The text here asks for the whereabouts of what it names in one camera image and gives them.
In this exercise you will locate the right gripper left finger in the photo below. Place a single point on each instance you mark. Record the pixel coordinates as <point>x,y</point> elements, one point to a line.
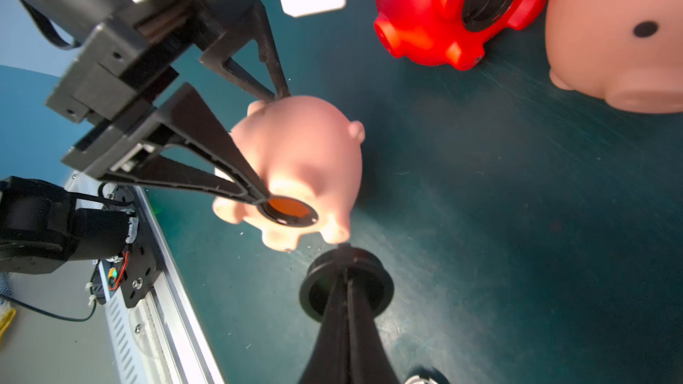
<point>329,361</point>

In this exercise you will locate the aluminium mounting rail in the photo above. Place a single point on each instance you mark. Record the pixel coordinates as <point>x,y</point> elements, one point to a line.
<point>160,340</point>

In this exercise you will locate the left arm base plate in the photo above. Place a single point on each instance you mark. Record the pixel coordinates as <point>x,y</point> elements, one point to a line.
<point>132,273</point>

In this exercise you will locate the pink piggy bank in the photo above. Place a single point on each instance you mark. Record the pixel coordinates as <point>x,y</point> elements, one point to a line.
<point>308,154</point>
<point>625,52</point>

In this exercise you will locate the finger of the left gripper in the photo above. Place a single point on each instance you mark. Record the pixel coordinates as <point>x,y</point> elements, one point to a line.
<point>192,154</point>
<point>244,53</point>

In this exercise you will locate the red piggy bank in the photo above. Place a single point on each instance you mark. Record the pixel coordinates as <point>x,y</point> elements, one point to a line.
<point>431,33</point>

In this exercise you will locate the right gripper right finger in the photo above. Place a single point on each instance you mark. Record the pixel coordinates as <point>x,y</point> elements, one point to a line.
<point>368,360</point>

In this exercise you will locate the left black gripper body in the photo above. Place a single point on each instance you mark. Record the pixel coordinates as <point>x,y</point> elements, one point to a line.
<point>125,54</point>

